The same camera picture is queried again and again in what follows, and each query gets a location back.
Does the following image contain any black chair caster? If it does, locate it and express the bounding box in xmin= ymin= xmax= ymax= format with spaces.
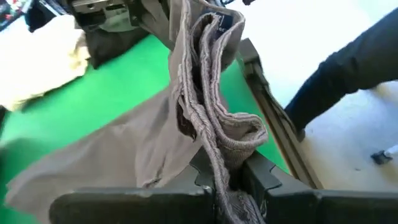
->
xmin=371 ymin=144 xmax=398 ymax=166

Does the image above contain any dark grey garment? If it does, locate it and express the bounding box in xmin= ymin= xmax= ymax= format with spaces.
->
xmin=4 ymin=0 xmax=270 ymax=224

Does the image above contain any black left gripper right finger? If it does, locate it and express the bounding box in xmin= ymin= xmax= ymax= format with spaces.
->
xmin=242 ymin=151 xmax=398 ymax=224

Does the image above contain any beige garment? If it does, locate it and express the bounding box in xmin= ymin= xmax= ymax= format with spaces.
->
xmin=0 ymin=14 xmax=91 ymax=112

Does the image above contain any person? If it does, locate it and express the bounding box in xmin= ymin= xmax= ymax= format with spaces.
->
xmin=284 ymin=7 xmax=398 ymax=131

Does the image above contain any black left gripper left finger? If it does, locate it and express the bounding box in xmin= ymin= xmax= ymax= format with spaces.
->
xmin=49 ymin=149 xmax=216 ymax=224

